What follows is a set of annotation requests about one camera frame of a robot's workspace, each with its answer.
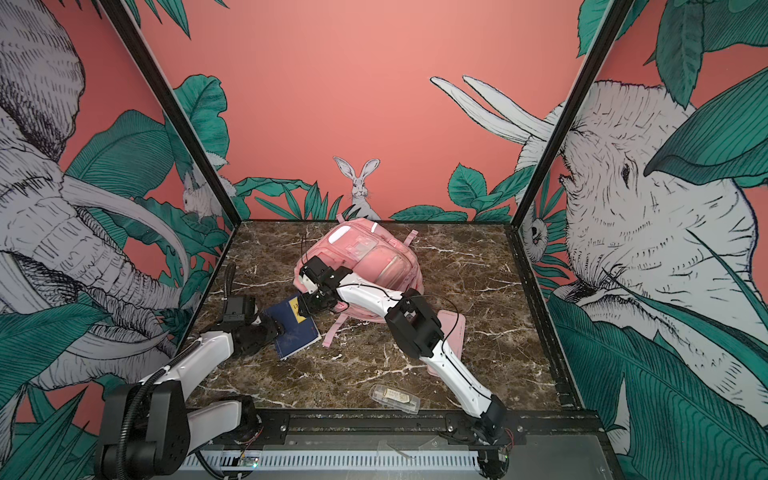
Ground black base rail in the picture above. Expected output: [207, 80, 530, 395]
[251, 409, 610, 447]

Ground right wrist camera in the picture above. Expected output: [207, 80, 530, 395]
[299, 256, 335, 293]

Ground clear plastic eraser box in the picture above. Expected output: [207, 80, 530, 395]
[369, 385, 421, 415]

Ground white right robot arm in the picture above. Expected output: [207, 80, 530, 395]
[299, 265, 507, 445]

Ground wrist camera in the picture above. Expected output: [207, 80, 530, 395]
[221, 295, 257, 328]
[299, 256, 335, 293]

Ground black frame post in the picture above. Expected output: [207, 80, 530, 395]
[511, 0, 636, 228]
[99, 0, 242, 229]

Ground white ventilation grille strip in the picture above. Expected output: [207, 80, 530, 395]
[204, 450, 480, 472]

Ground black frame post right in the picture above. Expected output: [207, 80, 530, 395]
[511, 0, 636, 228]

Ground dark blue book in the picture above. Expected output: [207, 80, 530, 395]
[260, 294, 321, 361]

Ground pink pencil case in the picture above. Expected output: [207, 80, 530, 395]
[422, 310, 466, 380]

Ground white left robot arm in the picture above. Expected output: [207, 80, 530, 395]
[94, 314, 284, 479]

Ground black frame post left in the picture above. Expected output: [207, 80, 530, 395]
[99, 0, 242, 229]

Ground pink student backpack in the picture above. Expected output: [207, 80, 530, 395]
[292, 215, 425, 349]

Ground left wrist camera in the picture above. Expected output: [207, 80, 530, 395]
[221, 295, 257, 328]

